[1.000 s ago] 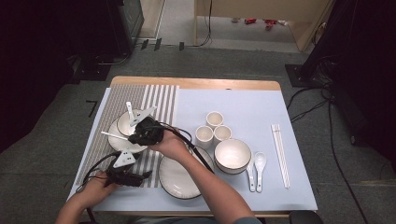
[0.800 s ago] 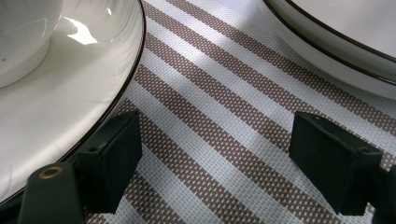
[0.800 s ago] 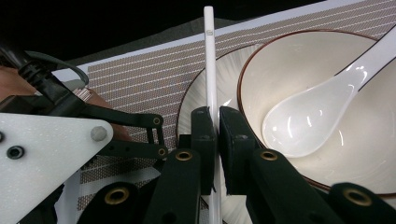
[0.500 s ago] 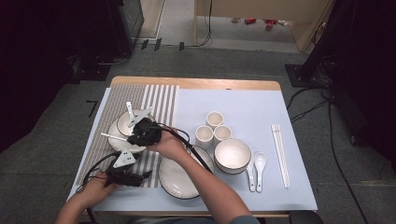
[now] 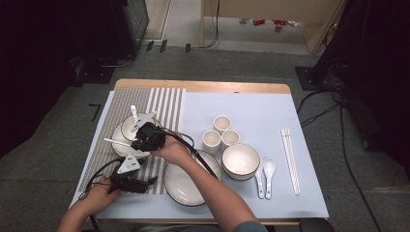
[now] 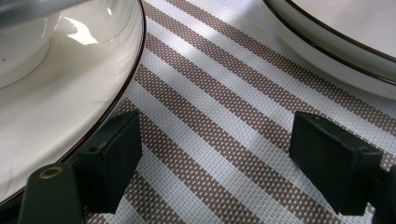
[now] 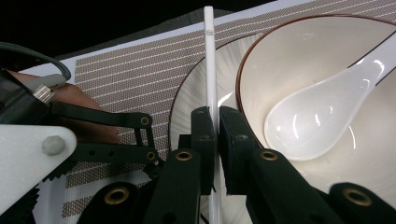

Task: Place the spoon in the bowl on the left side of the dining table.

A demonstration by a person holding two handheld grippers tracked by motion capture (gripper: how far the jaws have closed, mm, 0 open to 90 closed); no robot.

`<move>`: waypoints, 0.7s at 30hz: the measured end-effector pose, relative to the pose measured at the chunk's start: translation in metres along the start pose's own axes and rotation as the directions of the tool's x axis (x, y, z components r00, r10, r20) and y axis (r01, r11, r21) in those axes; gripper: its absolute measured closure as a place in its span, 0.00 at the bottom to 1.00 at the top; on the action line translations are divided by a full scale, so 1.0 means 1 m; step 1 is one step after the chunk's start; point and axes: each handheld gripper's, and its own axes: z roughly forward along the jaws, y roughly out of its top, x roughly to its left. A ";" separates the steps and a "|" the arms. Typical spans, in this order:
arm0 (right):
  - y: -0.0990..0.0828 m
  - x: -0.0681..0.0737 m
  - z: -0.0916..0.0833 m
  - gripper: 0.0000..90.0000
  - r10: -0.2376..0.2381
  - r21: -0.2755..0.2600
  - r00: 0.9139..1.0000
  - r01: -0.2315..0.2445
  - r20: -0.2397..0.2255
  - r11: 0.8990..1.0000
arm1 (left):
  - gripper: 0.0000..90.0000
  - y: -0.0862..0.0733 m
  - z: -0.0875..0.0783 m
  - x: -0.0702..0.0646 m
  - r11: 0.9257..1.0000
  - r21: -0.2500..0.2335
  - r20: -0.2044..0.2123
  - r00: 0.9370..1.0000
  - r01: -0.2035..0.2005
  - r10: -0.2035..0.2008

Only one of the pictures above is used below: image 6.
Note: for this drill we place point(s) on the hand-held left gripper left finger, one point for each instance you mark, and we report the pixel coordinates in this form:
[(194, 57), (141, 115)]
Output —
[(112, 168)]

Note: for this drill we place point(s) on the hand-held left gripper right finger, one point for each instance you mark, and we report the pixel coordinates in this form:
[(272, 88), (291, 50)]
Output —
[(336, 168)]

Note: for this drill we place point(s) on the white plate with dark rim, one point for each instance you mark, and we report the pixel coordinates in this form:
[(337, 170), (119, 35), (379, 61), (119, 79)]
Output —
[(62, 118), (358, 18), (342, 72)]

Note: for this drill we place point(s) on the white bowl with dark rim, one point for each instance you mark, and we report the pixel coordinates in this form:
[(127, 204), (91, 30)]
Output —
[(21, 56)]

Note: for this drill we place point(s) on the striped woven placemat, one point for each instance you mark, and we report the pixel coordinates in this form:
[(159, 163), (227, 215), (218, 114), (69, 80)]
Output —
[(218, 124)]

